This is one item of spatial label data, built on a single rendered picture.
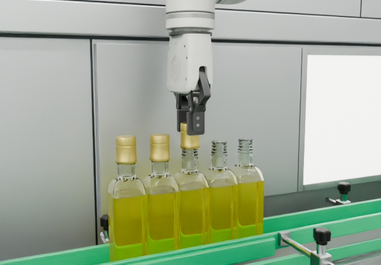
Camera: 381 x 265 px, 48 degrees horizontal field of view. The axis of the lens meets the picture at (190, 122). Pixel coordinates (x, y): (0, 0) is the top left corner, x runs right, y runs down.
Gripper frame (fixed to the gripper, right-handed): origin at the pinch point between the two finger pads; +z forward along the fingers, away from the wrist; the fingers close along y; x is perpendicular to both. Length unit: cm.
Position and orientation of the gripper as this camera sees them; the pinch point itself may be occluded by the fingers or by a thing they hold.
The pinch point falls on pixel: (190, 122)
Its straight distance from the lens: 75.4
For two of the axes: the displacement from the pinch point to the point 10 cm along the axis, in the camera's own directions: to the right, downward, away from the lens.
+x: 9.1, -0.5, 4.1
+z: 0.0, 9.9, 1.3
